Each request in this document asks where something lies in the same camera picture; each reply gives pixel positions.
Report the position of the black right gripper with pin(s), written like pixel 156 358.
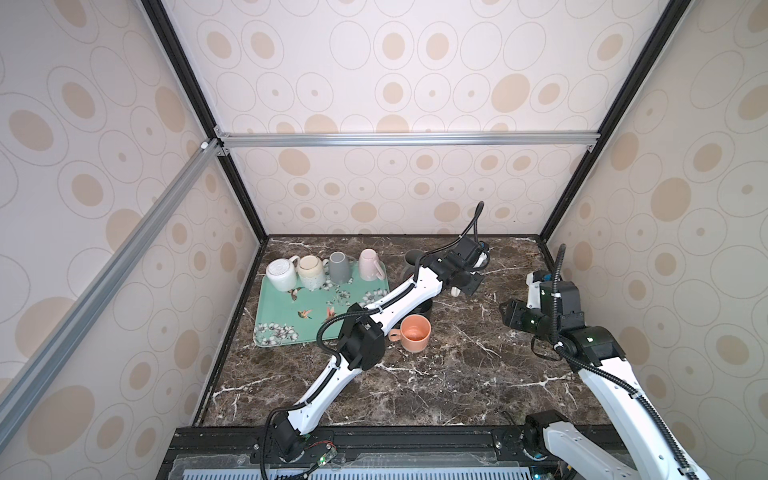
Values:
pixel 514 316

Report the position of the aluminium left rail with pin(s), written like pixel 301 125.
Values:
pixel 49 359

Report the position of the aluminium back rail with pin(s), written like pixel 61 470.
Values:
pixel 410 139

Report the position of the cream speckled mug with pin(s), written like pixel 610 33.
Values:
pixel 311 270

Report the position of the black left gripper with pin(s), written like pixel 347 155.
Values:
pixel 475 278

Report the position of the small grey mug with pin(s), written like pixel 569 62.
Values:
pixel 339 267

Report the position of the black mug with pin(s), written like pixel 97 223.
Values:
pixel 423 309

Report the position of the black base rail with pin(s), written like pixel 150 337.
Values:
pixel 345 452

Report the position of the black corner frame post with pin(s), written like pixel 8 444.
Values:
pixel 160 22
pixel 650 53

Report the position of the pink mug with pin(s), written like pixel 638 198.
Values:
pixel 370 267

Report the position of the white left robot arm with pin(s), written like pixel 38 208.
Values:
pixel 356 339

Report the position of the cream and peach mug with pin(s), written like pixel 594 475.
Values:
pixel 413 333

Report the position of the green floral tray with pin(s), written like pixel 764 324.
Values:
pixel 286 318

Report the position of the large grey mug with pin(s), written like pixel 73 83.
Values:
pixel 414 257

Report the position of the black corner frame post left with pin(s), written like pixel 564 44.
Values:
pixel 160 22

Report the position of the white ribbed mug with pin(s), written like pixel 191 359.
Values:
pixel 282 274

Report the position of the aluminium rail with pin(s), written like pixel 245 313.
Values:
pixel 49 359
pixel 410 139

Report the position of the black corner frame post right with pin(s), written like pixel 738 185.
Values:
pixel 650 53

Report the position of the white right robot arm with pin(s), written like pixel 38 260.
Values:
pixel 597 358

